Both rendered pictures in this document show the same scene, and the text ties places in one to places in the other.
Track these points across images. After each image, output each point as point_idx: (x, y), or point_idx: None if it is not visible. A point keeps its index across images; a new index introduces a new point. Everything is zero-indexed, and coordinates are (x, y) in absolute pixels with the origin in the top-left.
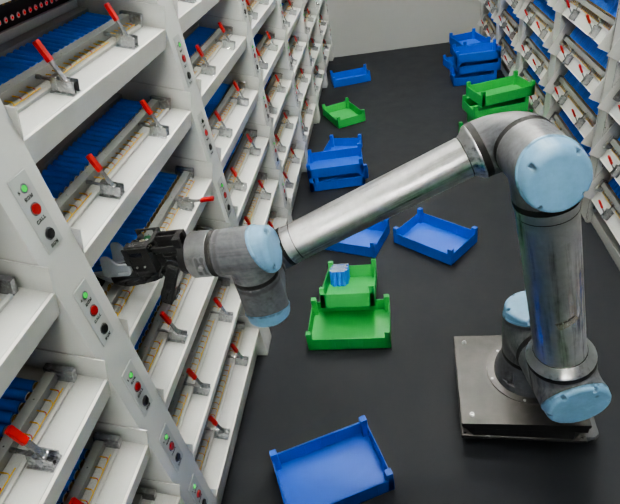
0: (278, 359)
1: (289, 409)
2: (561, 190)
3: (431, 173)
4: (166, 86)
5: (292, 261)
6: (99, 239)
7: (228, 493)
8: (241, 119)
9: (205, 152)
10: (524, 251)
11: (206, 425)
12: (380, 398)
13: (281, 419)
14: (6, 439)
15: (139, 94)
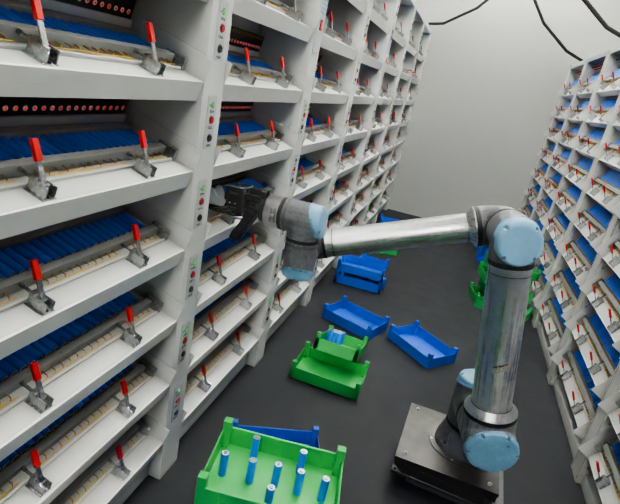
0: (262, 373)
1: (257, 407)
2: (520, 250)
3: (441, 226)
4: (285, 126)
5: (325, 252)
6: (222, 167)
7: (184, 439)
8: (314, 184)
9: (288, 180)
10: (486, 298)
11: (195, 374)
12: (333, 428)
13: (248, 410)
14: (122, 238)
15: (265, 124)
